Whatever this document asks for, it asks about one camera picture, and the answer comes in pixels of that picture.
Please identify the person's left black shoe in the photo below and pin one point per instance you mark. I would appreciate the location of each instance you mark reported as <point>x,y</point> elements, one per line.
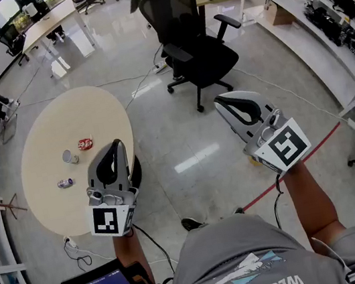
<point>193,223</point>

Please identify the black round table base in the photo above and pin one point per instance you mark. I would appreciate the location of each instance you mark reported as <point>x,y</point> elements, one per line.
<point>136,172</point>

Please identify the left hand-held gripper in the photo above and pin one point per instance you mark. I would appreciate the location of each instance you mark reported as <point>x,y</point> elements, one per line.
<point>106,220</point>

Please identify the brown wooden stand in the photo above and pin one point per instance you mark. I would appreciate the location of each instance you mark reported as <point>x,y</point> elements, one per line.
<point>11,205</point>

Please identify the round beige table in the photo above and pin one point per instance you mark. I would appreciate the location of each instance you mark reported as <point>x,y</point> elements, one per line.
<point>68,123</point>

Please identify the person's right forearm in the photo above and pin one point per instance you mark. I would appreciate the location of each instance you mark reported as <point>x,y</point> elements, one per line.
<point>307,203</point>

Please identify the small purple bottle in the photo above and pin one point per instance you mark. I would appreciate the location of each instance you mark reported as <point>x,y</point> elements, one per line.
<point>65,183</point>

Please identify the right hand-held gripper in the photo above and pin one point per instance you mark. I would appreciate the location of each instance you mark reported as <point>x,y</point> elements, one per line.
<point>287,147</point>

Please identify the cardboard box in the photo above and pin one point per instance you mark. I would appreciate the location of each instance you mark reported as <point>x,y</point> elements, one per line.
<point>280,12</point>

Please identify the person's right black shoe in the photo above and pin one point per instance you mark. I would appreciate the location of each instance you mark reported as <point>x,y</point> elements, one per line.
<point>239,210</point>

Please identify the person's grey t-shirt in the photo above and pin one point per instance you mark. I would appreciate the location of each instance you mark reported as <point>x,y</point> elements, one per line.
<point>250,244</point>

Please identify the white curved shelf unit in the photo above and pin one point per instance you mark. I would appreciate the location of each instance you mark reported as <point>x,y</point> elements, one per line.
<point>309,40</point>

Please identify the metal folding chair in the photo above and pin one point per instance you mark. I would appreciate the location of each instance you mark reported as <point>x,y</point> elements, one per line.
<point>10,128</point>

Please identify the white power strip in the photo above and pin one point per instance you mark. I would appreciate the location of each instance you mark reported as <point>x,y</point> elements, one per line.
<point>353,125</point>
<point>70,242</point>
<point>160,67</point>

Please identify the red snack packet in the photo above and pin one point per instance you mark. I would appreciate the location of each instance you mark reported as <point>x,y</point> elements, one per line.
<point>85,144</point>

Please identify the long wooden desk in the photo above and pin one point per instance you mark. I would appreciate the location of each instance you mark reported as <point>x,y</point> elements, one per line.
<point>48,24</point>

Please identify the red floor tape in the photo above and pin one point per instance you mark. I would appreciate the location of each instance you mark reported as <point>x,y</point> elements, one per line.
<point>291,170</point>

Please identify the black mesh-back office chair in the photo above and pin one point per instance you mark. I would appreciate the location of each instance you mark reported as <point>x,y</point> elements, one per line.
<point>197,59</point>

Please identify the person's left forearm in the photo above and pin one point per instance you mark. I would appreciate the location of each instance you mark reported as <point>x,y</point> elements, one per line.
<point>128,248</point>

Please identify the person's black shoe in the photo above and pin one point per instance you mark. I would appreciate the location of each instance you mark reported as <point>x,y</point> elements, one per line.
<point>239,210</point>
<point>193,223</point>

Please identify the white paper cup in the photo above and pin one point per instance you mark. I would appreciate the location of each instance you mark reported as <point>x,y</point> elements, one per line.
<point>69,157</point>

